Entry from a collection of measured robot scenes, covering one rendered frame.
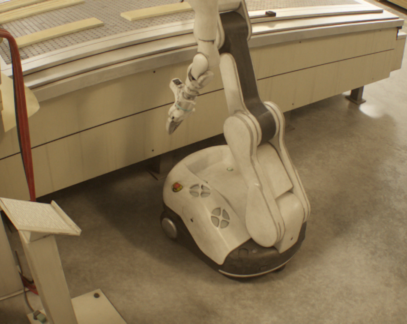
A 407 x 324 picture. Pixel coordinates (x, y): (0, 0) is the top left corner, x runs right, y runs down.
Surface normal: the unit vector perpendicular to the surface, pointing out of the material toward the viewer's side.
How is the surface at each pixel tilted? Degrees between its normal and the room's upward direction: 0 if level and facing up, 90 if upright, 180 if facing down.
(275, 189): 44
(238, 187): 0
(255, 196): 90
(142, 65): 90
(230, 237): 38
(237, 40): 69
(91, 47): 0
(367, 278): 0
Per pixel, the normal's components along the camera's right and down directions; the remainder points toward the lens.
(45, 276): 0.58, 0.47
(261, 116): 0.38, -0.51
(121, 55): 0.05, -0.83
